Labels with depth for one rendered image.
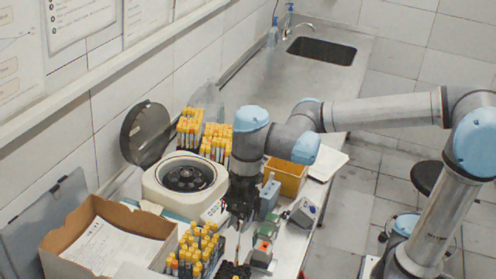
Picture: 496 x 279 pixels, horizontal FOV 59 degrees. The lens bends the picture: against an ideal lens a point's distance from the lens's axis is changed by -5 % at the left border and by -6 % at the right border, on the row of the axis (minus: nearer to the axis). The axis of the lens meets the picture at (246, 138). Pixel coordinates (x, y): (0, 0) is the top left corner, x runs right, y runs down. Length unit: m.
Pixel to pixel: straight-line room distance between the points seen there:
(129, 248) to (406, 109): 0.81
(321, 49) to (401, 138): 1.06
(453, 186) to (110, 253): 0.88
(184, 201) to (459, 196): 0.78
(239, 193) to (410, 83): 2.63
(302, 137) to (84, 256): 0.68
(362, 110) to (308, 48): 2.17
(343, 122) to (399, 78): 2.53
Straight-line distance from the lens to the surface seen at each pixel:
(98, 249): 1.33
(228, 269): 1.33
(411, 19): 3.44
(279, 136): 0.98
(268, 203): 1.45
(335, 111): 1.06
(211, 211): 1.45
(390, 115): 1.04
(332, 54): 3.18
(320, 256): 2.69
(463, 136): 0.88
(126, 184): 1.64
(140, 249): 1.32
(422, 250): 1.07
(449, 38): 3.48
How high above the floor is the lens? 1.88
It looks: 32 degrees down
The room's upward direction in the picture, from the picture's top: 6 degrees clockwise
